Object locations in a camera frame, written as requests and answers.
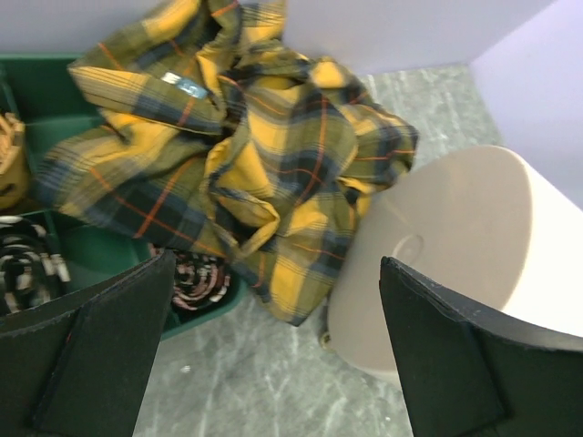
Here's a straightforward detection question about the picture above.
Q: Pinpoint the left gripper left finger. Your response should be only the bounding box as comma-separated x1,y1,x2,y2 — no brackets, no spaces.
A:
1,250,175,436

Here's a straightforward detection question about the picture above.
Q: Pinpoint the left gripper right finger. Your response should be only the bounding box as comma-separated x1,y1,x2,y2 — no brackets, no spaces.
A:
380,257,582,436

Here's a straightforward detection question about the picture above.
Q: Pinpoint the round cream drawer organizer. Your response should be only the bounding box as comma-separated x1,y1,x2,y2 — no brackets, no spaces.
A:
321,146,582,383

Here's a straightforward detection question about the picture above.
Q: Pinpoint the black floral rolled tie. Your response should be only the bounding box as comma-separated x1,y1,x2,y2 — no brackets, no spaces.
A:
1,216,71,316

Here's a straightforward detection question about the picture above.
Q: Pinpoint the pink floral rolled tie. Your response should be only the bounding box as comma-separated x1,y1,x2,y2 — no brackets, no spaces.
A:
171,249,231,312

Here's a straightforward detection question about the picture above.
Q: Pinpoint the tan rolled item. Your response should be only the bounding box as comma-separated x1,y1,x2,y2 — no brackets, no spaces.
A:
1,112,30,210

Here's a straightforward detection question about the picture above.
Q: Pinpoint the yellow plaid cloth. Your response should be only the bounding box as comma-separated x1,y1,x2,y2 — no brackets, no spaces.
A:
34,1,419,326

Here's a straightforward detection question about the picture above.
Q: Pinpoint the green compartment tray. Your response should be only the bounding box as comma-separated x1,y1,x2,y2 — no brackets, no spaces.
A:
0,53,250,342

